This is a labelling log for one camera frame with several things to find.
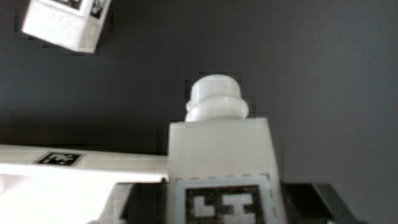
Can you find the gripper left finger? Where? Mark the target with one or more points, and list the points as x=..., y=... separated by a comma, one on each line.
x=144, y=209

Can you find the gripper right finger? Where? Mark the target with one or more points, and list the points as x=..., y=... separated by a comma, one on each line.
x=315, y=205

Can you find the white table leg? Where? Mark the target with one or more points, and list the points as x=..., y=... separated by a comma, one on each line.
x=64, y=22
x=224, y=184

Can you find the white square tabletop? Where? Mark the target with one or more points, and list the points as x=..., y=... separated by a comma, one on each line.
x=64, y=186

